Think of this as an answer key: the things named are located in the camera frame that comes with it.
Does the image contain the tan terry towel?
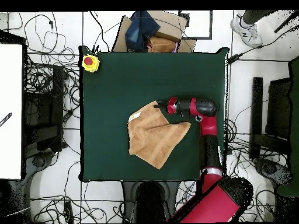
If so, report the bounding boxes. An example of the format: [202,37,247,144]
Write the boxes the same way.
[127,100,192,170]

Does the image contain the dark green table cloth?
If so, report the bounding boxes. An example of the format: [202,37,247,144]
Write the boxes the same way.
[78,45,230,184]

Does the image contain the orange folded cloth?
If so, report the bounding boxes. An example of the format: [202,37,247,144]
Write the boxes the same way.
[147,36,179,54]

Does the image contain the blue denim jeans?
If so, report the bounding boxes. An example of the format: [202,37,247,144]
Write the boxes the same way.
[124,10,161,53]

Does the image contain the yellow emergency stop button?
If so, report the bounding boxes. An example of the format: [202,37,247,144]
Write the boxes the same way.
[81,54,100,73]

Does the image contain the brown cardboard box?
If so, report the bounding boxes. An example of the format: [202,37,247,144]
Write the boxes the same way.
[111,10,197,54]

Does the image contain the black power adapter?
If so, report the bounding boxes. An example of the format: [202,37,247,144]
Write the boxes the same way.
[227,53,244,64]

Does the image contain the black floor stand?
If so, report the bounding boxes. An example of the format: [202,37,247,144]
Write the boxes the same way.
[23,65,65,152]
[249,76,293,160]

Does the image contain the person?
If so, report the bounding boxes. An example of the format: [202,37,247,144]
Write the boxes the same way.
[230,9,277,48]

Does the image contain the black floor base foot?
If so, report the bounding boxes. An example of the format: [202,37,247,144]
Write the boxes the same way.
[25,150,55,180]
[253,157,294,188]

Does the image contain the striped black rod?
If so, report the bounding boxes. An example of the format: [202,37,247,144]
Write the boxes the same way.
[0,112,13,128]

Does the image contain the tangled black floor cables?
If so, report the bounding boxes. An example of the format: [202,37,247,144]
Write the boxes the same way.
[6,11,124,224]
[175,116,281,223]

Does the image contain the thin black rectangular frame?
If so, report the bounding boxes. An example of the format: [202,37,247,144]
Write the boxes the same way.
[178,10,213,40]

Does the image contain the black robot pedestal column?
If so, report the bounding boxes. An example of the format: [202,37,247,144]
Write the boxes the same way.
[121,180,180,223]

